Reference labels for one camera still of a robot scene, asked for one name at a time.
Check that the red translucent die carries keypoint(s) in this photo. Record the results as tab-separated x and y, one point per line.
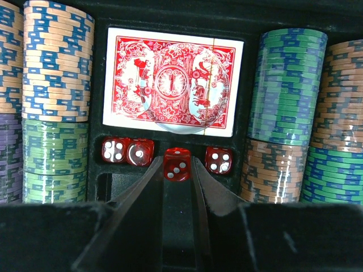
177	164

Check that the red die far left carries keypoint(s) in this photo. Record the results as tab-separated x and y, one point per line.
114	149

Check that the rightmost poker chip row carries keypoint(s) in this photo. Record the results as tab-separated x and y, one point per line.
333	172

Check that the poker chip row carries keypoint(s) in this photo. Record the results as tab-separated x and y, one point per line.
11	102
58	50
333	172
283	104

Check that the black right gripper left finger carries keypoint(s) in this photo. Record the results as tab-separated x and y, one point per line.
131	239

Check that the leftmost poker chip row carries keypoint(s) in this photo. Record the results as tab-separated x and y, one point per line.
11	102

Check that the red die right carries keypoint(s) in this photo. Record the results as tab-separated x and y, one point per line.
218	160

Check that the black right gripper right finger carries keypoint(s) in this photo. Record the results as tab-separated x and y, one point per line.
279	237

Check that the red card deck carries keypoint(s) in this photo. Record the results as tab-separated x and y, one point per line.
167	82

